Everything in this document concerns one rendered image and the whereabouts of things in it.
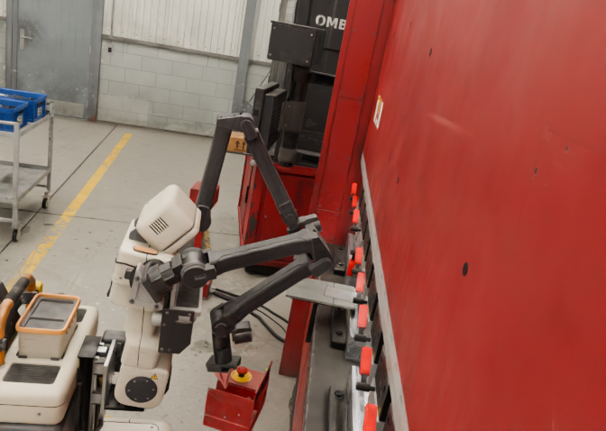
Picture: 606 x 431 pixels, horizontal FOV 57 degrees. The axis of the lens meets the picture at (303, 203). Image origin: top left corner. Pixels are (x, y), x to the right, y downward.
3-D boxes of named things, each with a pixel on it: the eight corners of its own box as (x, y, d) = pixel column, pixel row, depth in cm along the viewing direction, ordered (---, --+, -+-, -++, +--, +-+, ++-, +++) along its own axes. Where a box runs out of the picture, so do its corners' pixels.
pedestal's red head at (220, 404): (223, 389, 204) (229, 347, 199) (264, 402, 202) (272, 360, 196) (202, 425, 185) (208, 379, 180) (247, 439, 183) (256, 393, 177)
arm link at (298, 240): (322, 215, 172) (331, 233, 163) (326, 251, 179) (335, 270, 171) (177, 250, 166) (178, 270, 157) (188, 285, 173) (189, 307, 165)
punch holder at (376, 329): (362, 356, 146) (376, 300, 141) (394, 362, 146) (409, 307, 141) (364, 392, 132) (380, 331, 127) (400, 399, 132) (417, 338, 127)
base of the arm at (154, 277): (145, 262, 168) (140, 281, 156) (169, 250, 167) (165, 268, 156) (160, 285, 171) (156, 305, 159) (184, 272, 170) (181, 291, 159)
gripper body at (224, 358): (235, 371, 179) (234, 350, 177) (205, 369, 181) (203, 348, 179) (242, 361, 185) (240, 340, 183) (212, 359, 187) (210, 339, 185)
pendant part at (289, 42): (264, 159, 361) (286, 22, 335) (302, 166, 359) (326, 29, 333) (246, 177, 312) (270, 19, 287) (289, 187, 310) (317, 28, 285)
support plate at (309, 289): (289, 276, 227) (289, 274, 227) (353, 288, 227) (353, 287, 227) (285, 297, 210) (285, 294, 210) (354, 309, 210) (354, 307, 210)
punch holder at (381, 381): (365, 406, 127) (381, 343, 122) (402, 413, 127) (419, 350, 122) (368, 453, 113) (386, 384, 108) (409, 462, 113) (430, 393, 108)
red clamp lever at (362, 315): (359, 302, 143) (354, 339, 138) (374, 305, 143) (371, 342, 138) (357, 305, 145) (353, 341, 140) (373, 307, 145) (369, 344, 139)
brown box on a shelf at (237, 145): (220, 142, 435) (222, 126, 431) (253, 147, 439) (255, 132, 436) (220, 151, 407) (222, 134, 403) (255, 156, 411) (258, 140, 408)
